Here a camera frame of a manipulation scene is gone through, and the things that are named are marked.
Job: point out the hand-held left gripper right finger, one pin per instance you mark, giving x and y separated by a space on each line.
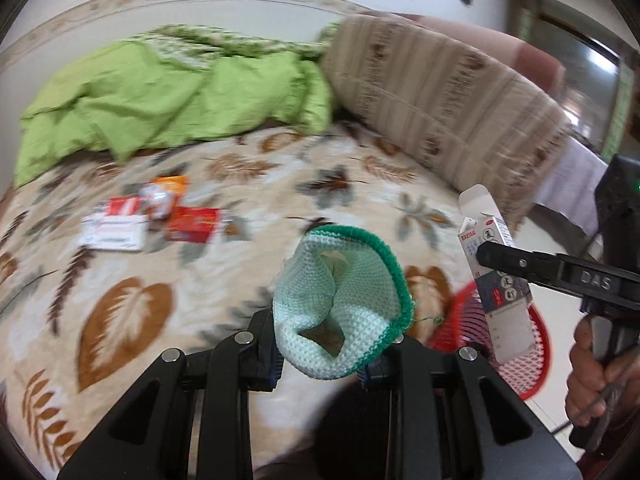
372 374

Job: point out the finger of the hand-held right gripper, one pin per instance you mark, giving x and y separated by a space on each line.
520 262

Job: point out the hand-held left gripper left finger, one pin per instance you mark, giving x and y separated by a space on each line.
272 375

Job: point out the tall white carton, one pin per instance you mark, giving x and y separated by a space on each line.
497 310

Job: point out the pale green knitted cloth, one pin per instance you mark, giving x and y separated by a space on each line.
345 305

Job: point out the red plastic basket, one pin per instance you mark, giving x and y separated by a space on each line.
520 375

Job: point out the white red packet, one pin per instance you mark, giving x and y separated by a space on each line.
157 202

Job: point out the white medicine box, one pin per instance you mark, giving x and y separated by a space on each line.
112 232

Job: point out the orange packet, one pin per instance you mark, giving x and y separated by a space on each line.
172 185

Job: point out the red and white box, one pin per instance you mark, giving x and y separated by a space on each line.
122 206

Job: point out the person's right hand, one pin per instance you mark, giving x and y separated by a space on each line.
585 375

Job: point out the table with purple cloth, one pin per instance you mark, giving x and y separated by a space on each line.
570 185

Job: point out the beige leaf-print blanket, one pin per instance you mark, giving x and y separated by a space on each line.
200 285

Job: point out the striped brown cushion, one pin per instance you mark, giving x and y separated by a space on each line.
440 110

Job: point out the wooden framed mirror cabinet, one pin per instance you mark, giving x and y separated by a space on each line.
575 60

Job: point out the pink brown sofa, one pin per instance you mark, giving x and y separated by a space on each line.
515 50

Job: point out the green quilt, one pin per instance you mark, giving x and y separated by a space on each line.
150 100

